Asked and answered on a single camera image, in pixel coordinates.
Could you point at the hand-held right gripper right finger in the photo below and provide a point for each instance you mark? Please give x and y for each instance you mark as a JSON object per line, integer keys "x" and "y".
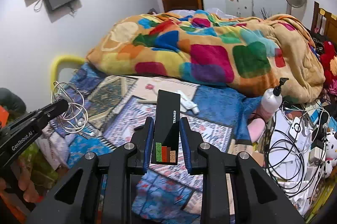
{"x": 185, "y": 145}

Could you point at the grey cloth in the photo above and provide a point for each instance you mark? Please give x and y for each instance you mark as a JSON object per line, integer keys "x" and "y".
{"x": 11, "y": 100}

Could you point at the white cat plush toy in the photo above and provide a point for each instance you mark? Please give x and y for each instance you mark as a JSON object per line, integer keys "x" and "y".
{"x": 332, "y": 153}

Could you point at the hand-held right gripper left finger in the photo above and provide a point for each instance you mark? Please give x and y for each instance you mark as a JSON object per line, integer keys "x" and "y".
{"x": 147, "y": 145}

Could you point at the orange cardboard box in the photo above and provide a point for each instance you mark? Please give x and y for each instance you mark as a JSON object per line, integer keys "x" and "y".
{"x": 4, "y": 113}

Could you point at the white pump lotion bottle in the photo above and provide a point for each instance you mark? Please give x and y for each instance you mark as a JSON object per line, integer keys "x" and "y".
{"x": 271, "y": 101}

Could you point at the long black box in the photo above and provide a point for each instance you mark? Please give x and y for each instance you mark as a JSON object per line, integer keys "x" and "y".
{"x": 165, "y": 121}

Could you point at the wooden bed headboard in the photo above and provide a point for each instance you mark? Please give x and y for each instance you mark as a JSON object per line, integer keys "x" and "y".
{"x": 325, "y": 20}

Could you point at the green patterned box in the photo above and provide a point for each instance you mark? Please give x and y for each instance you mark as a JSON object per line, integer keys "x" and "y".
{"x": 39, "y": 164}

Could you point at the person's left hand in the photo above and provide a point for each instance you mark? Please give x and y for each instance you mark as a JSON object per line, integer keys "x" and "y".
{"x": 27, "y": 184}

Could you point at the red plush toy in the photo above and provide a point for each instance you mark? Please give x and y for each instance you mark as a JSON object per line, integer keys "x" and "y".
{"x": 330, "y": 61}

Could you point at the white charger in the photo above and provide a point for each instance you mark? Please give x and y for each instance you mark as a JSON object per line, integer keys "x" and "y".
{"x": 295, "y": 129}

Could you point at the white squeeze tube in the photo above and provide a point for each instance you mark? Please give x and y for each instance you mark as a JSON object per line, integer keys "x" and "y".
{"x": 188, "y": 104}

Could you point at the blue patchwork bedsheet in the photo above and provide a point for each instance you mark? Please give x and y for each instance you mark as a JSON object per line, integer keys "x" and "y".
{"x": 118, "y": 113}

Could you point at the colourful patterned fleece blanket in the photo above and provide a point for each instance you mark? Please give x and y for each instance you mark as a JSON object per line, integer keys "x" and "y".
{"x": 210, "y": 55}

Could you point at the yellow foam tube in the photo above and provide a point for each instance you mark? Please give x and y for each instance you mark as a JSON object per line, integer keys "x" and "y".
{"x": 56, "y": 62}

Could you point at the small white cabinet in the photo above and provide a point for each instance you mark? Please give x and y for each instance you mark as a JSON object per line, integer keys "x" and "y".
{"x": 239, "y": 4}

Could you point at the pink soft pouch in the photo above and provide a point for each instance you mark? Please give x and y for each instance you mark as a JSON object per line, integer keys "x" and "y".
{"x": 256, "y": 132}

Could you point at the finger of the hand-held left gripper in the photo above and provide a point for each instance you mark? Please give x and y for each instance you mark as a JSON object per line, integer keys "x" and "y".
{"x": 54, "y": 108}

